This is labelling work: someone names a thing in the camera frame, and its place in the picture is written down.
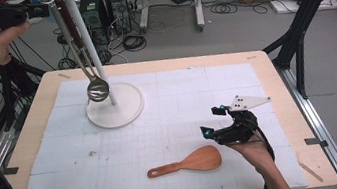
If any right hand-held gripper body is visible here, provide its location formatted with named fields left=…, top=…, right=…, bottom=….
left=209, top=89, right=278, bottom=147

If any wooden rice paddle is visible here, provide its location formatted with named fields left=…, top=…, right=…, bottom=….
left=143, top=142, right=224, bottom=181

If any steel ladle with brown handle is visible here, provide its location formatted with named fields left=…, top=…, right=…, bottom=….
left=54, top=0, right=113, bottom=107

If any white utensil rack stand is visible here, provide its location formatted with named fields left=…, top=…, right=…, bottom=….
left=40, top=0, right=148, bottom=137

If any person's right hand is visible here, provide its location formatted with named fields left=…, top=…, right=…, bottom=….
left=226, top=130, right=278, bottom=181

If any white grid mat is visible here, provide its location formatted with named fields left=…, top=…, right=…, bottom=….
left=0, top=47, right=310, bottom=189

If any black computer tower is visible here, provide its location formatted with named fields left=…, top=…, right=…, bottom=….
left=104, top=0, right=133, bottom=36
left=79, top=0, right=106, bottom=32

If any beige tape strip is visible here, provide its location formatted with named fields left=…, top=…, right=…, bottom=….
left=56, top=71, right=73, bottom=82

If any thin wooden stick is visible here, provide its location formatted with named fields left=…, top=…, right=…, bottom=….
left=297, top=157, right=324, bottom=186

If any right hand-held gripper black cable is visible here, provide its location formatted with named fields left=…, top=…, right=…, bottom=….
left=241, top=111, right=281, bottom=189

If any black metal bracket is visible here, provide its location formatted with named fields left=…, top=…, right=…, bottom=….
left=304, top=135, right=329, bottom=151

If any black coiled cable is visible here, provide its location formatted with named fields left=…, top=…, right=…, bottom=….
left=120, top=31, right=149, bottom=54

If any white mobile stand frame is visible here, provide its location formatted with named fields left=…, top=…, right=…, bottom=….
left=135, top=0, right=214, bottom=42

